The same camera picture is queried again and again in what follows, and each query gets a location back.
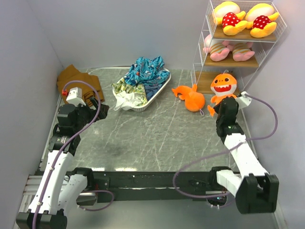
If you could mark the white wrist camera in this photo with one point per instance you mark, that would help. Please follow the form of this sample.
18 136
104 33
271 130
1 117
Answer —
74 96
243 100

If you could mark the pink pig plush striped shirt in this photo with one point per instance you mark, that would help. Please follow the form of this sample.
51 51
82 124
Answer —
217 49

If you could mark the blue patterned cloth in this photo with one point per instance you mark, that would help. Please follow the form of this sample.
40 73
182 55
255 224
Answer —
147 72

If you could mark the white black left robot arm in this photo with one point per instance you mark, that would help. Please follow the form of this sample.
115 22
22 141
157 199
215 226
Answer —
53 199

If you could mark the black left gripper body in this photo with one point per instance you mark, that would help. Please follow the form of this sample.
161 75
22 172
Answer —
85 115

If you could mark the white plastic laundry basket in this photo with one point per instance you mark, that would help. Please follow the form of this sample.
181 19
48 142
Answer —
152 92

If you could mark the yellow plush red dotted dress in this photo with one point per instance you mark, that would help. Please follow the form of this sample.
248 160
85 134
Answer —
261 20

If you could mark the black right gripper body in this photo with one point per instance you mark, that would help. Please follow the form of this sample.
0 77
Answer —
217 109

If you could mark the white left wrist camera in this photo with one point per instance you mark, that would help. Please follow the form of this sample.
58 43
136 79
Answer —
74 96

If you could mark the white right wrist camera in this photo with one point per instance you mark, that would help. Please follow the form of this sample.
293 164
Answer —
243 100

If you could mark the orange fox plush toy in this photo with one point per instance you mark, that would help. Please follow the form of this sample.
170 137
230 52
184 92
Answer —
223 85

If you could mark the green white patterned cloth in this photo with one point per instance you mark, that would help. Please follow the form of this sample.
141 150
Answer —
128 96

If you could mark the orange whale plush toy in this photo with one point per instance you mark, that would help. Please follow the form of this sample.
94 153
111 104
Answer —
193 100

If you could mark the white wire wooden shelf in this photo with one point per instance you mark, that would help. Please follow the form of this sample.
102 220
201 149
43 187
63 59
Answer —
236 37

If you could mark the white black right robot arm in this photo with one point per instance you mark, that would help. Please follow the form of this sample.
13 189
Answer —
255 190

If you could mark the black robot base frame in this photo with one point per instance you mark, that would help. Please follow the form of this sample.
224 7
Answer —
132 185

